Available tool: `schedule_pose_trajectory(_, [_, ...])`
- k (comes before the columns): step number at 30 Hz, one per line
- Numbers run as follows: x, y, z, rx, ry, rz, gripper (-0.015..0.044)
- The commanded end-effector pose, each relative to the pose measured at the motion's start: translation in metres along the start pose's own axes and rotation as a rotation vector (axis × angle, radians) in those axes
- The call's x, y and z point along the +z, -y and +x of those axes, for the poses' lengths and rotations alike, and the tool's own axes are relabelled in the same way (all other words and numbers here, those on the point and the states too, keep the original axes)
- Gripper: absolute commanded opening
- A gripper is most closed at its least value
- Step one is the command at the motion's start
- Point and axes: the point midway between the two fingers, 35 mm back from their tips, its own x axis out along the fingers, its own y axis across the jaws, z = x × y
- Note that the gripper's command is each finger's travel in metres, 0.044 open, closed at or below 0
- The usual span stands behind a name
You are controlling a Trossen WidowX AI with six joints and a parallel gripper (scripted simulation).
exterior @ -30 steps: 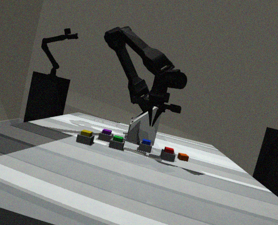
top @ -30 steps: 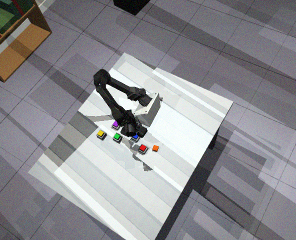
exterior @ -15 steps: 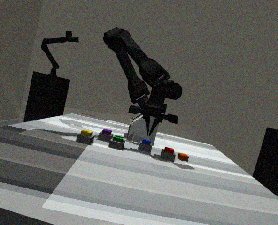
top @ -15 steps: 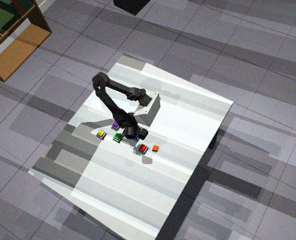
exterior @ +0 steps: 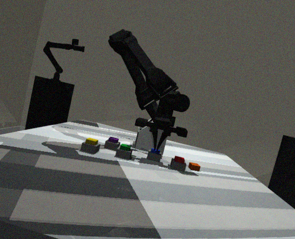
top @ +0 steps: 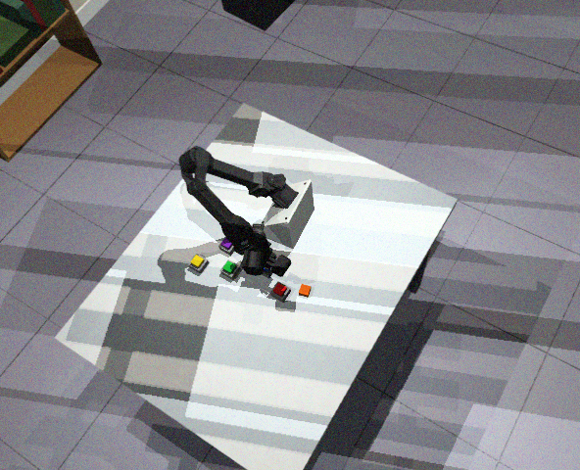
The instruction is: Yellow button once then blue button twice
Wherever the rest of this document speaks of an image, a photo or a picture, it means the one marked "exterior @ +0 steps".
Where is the purple button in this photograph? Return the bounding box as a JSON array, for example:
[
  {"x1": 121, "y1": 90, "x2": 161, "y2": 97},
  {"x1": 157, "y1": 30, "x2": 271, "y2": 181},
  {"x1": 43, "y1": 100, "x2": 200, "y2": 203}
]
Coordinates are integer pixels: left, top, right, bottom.
[{"x1": 104, "y1": 137, "x2": 120, "y2": 151}]

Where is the red button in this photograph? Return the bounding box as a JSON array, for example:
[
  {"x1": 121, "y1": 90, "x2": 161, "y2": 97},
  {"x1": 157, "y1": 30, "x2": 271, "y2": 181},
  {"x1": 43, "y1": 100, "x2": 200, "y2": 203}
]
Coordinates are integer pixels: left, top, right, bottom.
[{"x1": 170, "y1": 156, "x2": 186, "y2": 172}]

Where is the green button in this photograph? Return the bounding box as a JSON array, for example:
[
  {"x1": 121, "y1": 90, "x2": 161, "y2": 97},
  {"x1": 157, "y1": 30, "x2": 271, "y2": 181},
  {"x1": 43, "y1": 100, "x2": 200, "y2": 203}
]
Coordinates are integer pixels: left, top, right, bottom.
[{"x1": 115, "y1": 144, "x2": 133, "y2": 160}]

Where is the orange block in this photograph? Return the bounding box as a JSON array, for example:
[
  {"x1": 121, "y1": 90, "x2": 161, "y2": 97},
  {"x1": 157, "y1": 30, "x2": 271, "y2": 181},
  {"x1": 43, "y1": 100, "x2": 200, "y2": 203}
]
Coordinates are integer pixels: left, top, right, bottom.
[{"x1": 188, "y1": 162, "x2": 200, "y2": 171}]

